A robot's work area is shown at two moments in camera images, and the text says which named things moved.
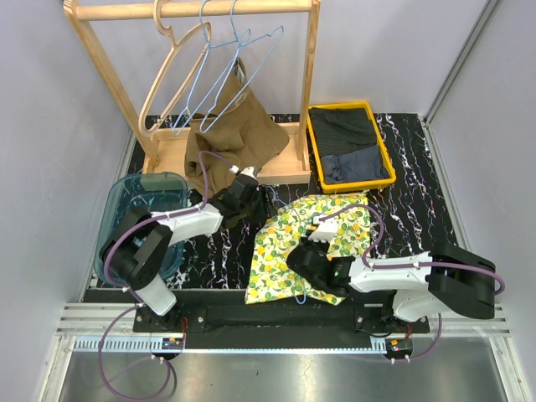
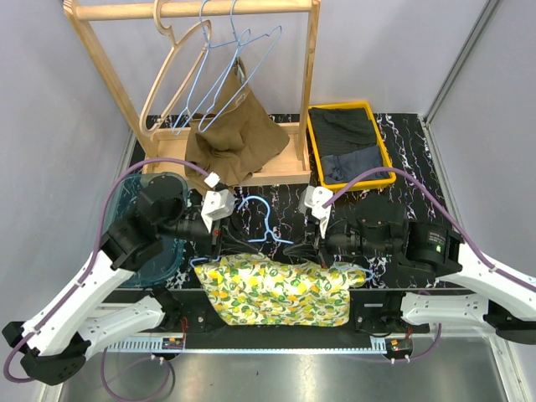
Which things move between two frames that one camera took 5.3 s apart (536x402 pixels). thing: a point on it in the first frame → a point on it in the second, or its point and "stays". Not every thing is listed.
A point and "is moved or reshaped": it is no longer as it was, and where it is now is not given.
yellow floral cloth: [271, 275] is moved or reshaped
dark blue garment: [363, 164] stays
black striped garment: [342, 130] stays
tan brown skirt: [243, 133] stays
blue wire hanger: [280, 201] → [278, 235]
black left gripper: [263, 199] → [231, 237]
